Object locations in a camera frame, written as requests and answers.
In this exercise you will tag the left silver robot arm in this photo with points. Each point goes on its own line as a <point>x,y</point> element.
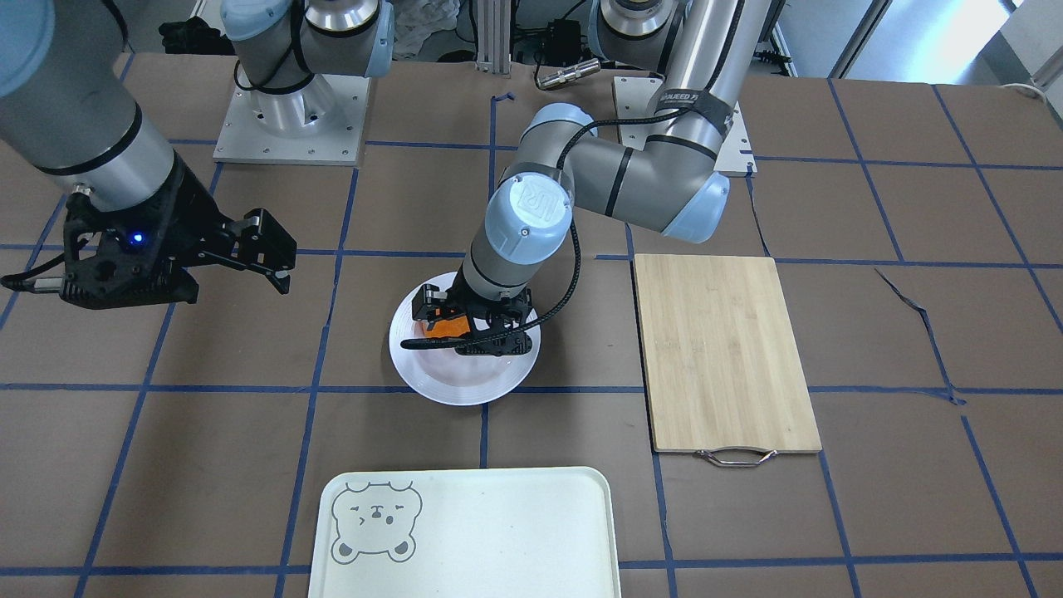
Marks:
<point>524,261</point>

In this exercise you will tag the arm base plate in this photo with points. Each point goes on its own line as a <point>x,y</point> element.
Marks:
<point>635,96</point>
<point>319,125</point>

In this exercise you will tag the orange fruit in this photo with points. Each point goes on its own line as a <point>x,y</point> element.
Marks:
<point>455,327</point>

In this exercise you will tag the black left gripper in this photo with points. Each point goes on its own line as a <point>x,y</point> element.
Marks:
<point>431,300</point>

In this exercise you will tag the white round plate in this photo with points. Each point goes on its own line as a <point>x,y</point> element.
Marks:
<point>449,378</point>

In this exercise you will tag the aluminium frame post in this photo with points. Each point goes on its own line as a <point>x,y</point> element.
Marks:
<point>493,36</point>

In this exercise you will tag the cream bear tray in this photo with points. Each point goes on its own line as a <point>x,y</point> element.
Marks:
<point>505,532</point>

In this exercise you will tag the bamboo cutting board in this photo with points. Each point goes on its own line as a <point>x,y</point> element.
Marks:
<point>721,366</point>

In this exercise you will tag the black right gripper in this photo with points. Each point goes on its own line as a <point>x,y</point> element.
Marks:
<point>189,214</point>

